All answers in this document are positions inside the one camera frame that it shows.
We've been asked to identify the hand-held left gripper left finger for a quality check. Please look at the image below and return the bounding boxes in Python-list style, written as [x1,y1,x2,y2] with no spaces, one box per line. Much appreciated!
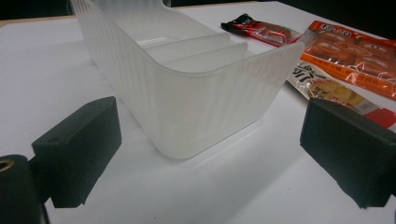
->
[31,96,122,209]

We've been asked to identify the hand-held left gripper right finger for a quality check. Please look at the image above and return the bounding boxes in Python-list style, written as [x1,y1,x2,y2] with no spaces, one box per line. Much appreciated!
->
[299,97,396,209]

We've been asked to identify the small clear red-edged snack packet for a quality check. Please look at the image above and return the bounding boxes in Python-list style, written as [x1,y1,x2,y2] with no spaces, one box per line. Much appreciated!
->
[288,60,396,130]

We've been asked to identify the large orange snack packet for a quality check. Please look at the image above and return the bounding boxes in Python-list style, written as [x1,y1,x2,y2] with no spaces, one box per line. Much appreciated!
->
[300,20,396,102]

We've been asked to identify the translucent white plastic bin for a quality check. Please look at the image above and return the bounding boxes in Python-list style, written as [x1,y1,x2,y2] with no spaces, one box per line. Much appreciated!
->
[69,0,306,161]

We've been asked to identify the black and red snack packet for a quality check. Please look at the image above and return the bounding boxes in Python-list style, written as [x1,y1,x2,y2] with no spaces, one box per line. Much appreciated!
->
[220,13,303,48]

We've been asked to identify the white table cover sheet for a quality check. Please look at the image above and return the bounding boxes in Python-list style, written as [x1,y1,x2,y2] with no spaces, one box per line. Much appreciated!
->
[0,1,396,224]

